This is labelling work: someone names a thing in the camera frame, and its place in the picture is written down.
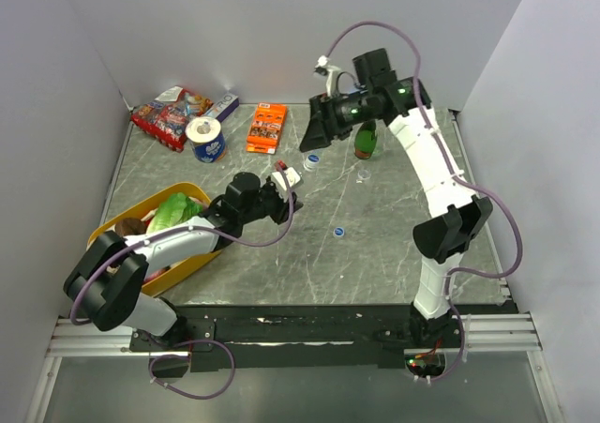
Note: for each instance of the green lettuce toy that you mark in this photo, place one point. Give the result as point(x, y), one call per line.
point(177, 209)

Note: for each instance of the aluminium rail frame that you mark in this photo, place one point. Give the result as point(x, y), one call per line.
point(484, 334)

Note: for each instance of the yellow oval basket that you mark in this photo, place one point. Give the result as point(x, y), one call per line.
point(156, 284)

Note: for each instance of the clear plastic bottle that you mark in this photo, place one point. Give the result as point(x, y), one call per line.
point(363, 175)
point(310, 167)

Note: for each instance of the red snack bag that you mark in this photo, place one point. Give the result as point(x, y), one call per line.
point(166, 117)

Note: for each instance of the orange snack box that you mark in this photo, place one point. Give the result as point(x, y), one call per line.
point(266, 128)

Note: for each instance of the green glass bottle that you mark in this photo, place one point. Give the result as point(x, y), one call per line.
point(365, 140)

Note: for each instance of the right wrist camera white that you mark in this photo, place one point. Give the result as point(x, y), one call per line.
point(325, 69)

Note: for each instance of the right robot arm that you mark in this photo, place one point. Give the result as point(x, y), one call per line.
point(457, 214)

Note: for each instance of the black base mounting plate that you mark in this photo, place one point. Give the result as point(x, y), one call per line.
point(219, 336)

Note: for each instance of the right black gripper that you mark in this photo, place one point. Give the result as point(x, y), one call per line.
point(324, 123)

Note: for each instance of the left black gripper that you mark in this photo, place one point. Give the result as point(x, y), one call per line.
point(283, 209)

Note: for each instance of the brown mushroom toy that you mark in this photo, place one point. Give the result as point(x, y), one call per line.
point(130, 226)

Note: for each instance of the toilet paper roll blue wrap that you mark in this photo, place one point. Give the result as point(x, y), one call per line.
point(206, 137)

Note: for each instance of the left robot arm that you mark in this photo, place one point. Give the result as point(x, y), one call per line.
point(106, 285)

